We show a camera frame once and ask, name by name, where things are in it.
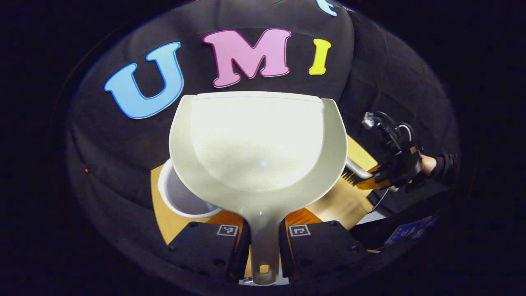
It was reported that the blue printed box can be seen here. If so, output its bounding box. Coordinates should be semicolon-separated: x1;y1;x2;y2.
390;215;437;244

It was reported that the grey small broom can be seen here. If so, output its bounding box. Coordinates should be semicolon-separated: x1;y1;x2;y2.
341;158;375;186

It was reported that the white dustpan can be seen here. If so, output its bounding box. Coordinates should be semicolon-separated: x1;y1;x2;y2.
168;91;349;285

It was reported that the grey garbage bin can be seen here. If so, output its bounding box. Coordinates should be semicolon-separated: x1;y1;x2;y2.
157;158;222;218

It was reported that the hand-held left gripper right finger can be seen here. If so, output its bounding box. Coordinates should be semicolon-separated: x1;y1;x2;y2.
279;207;371;282

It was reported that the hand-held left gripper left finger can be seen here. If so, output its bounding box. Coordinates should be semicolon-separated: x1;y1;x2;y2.
166;211;251;282

